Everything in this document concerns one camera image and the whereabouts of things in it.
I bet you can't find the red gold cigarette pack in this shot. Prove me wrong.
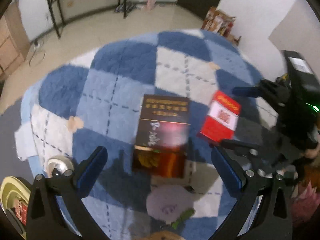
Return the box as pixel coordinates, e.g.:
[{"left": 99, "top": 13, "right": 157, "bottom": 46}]
[{"left": 14, "top": 198, "right": 28, "bottom": 225}]

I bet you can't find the dark brown cigarette pack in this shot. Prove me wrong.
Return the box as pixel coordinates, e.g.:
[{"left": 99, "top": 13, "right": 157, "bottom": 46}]
[{"left": 132, "top": 94, "right": 190, "bottom": 178}]

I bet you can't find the person's right hand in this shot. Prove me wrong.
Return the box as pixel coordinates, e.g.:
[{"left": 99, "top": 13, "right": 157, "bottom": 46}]
[{"left": 304, "top": 148, "right": 319, "bottom": 159}]

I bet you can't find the pink plastic bag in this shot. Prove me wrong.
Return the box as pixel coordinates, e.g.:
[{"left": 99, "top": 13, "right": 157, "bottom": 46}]
[{"left": 291, "top": 181, "right": 319, "bottom": 226}]

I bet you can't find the yellow plastic basin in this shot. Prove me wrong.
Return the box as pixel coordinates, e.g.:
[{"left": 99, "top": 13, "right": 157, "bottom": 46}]
[{"left": 1, "top": 176, "right": 31, "bottom": 239}]

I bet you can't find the blue white checkered rug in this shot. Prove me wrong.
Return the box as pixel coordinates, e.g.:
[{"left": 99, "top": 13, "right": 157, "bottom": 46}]
[{"left": 17, "top": 29, "right": 261, "bottom": 239}]

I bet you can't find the brown woven card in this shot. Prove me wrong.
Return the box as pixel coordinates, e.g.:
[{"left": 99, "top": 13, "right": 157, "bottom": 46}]
[{"left": 140, "top": 231, "right": 185, "bottom": 240}]

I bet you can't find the pink slipper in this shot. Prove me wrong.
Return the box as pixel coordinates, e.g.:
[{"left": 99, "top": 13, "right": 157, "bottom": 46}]
[{"left": 146, "top": 0, "right": 156, "bottom": 11}]

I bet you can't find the wooden cabinet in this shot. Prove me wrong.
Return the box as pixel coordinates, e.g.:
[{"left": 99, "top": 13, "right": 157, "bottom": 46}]
[{"left": 0, "top": 0, "right": 30, "bottom": 81}]

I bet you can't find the black folding table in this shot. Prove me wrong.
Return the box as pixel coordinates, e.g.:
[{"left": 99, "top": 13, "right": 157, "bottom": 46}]
[{"left": 45, "top": 0, "right": 129, "bottom": 40}]

